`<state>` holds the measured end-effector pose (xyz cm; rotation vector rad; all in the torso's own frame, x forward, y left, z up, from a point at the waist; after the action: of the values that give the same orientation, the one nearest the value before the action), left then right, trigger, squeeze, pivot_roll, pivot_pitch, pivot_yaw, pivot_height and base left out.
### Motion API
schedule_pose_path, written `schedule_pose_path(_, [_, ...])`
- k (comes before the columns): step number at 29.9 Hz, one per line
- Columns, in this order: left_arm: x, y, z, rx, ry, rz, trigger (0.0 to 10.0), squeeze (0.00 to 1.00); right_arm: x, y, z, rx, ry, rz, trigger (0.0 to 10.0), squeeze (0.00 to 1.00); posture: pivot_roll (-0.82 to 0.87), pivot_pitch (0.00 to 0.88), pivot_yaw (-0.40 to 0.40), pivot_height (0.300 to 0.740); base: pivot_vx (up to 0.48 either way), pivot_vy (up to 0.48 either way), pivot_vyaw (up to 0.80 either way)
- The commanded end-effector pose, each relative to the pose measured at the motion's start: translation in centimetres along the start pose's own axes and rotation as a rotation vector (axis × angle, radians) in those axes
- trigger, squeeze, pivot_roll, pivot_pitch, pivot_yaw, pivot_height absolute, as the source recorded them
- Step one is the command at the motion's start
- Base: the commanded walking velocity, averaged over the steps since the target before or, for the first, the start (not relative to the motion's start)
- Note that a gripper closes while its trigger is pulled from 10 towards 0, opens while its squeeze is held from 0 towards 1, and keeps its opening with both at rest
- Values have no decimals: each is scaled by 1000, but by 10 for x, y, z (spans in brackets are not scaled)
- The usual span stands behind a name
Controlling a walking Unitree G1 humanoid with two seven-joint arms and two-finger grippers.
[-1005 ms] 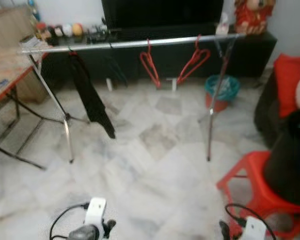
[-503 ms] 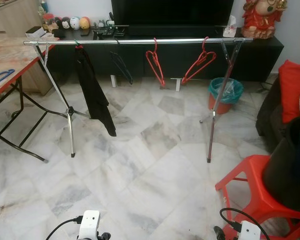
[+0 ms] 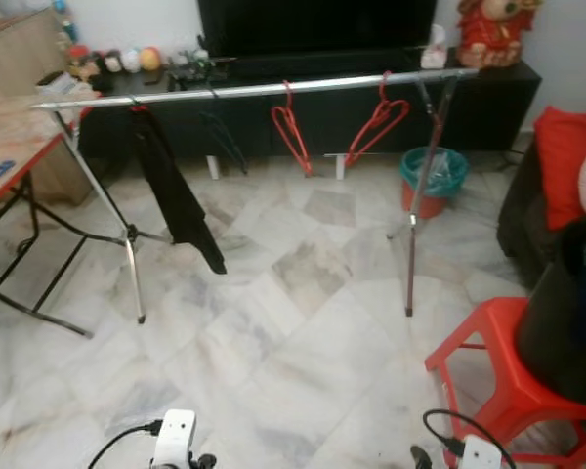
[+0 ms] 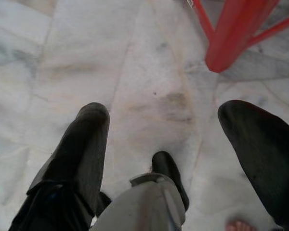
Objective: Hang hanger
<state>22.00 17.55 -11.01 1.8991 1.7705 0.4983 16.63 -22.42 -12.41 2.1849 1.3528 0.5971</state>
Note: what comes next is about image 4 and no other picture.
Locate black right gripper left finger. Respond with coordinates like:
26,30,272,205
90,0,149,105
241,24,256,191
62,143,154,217
9,102,111,231

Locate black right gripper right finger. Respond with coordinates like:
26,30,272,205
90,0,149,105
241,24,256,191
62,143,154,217
218,100,289,228

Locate person's bare foot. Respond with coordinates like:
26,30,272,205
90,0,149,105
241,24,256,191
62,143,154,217
225,217,257,231

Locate grey robot right leg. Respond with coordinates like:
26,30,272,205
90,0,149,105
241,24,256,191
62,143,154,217
90,173,186,231

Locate black robot right foot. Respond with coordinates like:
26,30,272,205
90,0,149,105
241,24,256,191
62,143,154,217
151,151,190,210

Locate red plastic stool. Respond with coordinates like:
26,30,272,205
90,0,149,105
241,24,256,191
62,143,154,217
186,0,289,74

